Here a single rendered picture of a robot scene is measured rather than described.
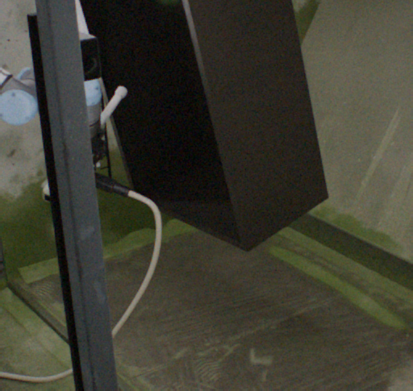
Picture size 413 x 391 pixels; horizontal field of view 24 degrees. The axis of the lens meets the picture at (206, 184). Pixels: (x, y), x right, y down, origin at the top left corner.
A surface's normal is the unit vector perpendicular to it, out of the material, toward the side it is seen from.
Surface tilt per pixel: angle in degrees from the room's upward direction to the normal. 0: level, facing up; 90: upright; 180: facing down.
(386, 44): 57
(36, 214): 90
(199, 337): 0
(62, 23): 90
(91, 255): 90
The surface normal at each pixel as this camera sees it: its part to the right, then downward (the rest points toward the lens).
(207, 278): -0.06, -0.93
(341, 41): -0.74, -0.30
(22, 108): -0.11, 0.42
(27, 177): 0.55, 0.28
